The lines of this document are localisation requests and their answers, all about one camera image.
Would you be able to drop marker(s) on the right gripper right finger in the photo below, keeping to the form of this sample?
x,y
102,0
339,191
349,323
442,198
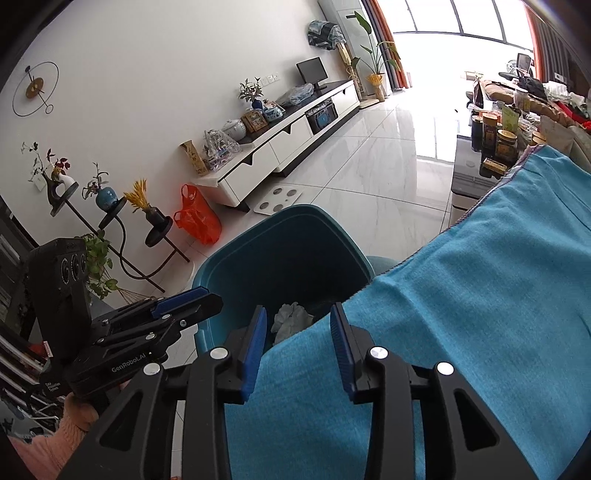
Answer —
x,y
462,438

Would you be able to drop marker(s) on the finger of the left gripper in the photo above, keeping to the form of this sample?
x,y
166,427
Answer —
x,y
184,316
180,297

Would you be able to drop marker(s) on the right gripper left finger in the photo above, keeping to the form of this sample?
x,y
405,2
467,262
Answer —
x,y
133,438

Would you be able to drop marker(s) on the white tissue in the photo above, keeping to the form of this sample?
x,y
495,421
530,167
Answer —
x,y
290,320

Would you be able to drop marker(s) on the pink sweater left forearm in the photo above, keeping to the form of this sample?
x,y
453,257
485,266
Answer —
x,y
46,456

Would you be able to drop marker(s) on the teal plastic trash bin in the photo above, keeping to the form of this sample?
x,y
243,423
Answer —
x,y
299,255

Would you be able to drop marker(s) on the person left hand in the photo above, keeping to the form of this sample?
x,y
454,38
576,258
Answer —
x,y
78,416

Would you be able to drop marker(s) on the orange plastic bag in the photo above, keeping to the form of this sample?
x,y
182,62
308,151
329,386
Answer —
x,y
196,216

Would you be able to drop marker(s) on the white bathroom scale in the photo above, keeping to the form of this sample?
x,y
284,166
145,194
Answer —
x,y
277,199

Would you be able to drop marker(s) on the blue floral tablecloth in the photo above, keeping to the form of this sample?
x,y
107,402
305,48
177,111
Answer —
x,y
503,295

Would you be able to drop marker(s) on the white black tv cabinet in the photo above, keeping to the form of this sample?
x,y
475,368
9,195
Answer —
x,y
278,148

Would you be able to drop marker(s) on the small black monitor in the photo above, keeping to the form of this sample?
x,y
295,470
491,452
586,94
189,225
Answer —
x,y
313,71

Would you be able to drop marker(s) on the clothes covered floor fan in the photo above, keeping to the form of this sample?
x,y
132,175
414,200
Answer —
x,y
328,36

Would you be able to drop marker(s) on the left striped curtain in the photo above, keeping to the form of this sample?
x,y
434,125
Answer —
x,y
391,63

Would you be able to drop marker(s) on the striped curtain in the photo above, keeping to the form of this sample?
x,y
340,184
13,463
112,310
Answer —
x,y
561,37
391,63

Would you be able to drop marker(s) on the white standing air conditioner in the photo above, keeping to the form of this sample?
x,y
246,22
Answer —
x,y
343,12

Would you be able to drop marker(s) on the tall green potted plant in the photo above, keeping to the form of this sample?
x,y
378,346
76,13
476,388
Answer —
x,y
377,81

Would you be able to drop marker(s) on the cluttered coffee table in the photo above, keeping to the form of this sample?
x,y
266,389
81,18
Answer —
x,y
505,120

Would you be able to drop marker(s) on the right striped curtain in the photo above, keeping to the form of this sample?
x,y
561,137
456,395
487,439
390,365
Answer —
x,y
561,37

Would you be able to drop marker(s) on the round wall clock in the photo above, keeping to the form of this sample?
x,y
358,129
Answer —
x,y
35,90

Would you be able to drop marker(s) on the large window frame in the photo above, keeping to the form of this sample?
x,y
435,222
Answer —
x,y
495,20

